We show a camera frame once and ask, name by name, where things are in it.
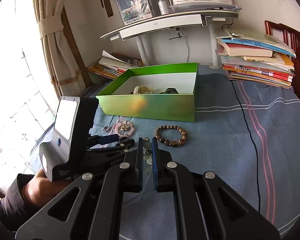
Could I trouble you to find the clear plastic storage box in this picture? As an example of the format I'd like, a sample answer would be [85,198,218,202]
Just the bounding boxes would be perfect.
[112,0,160,26]

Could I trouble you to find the person's left forearm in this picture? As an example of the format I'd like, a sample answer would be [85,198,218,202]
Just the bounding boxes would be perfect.
[0,174,38,233]

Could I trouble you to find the beige curtain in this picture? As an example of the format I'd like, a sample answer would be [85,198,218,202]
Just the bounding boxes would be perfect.
[31,0,93,98]

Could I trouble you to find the white desk shelf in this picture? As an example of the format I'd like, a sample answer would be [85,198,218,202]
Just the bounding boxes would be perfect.
[100,5,239,69]

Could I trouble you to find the tall stack of books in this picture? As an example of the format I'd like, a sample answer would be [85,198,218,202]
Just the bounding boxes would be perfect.
[215,29,297,90]

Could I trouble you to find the person's left hand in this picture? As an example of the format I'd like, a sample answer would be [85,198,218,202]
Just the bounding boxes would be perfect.
[24,167,78,207]

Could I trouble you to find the cream wrist watch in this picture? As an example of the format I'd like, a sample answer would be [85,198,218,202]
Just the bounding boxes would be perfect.
[133,85,154,95]

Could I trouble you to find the green cardboard box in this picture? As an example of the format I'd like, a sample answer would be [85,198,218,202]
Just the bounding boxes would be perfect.
[96,62,199,122]

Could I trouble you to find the white spray bottle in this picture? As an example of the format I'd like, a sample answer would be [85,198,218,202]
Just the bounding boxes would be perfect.
[156,0,170,15]

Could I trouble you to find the pink crystal bracelet gold charm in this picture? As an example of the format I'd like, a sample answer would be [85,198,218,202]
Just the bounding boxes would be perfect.
[114,121,136,138]

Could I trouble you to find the pale green bead bracelet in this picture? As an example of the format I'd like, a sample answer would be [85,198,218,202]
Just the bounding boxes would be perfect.
[143,137,153,167]

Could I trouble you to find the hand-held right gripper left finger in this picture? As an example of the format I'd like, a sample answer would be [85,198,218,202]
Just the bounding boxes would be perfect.
[86,139,135,153]

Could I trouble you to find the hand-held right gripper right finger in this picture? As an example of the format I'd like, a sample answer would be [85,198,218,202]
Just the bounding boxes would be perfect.
[151,137,280,240]

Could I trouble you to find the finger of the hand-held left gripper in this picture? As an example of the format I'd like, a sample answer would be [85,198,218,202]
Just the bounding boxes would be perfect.
[87,134,121,147]
[15,137,144,240]

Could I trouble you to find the black cable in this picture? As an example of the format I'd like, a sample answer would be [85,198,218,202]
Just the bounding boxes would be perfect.
[230,79,262,213]

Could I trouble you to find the brown wooden bead bracelet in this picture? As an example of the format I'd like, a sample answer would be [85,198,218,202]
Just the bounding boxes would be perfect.
[155,125,189,147]

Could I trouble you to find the leaning stack of thin books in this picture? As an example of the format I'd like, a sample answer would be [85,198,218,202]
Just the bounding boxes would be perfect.
[87,50,144,80]

